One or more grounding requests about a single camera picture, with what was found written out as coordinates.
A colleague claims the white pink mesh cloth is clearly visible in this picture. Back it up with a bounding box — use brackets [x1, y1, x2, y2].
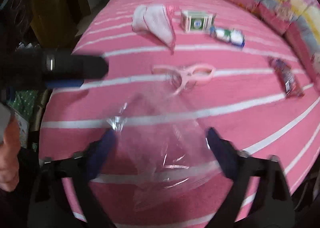
[132, 4, 176, 52]

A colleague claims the clear plastic bag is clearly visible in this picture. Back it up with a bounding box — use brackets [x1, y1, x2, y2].
[106, 80, 220, 211]

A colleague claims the dark red snack packet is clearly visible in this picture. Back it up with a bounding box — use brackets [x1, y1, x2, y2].
[268, 56, 304, 98]

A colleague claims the pink plastic clip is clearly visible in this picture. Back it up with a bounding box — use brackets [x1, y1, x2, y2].
[151, 64, 216, 97]

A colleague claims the green white small box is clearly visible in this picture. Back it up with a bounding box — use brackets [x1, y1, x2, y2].
[181, 10, 216, 33]

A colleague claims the person's left hand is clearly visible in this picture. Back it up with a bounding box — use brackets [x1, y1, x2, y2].
[0, 116, 21, 192]

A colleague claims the pink striped bed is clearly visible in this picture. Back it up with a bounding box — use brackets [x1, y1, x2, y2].
[38, 0, 320, 228]

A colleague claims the colourful folded quilt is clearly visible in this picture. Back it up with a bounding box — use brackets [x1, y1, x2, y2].
[255, 0, 319, 89]

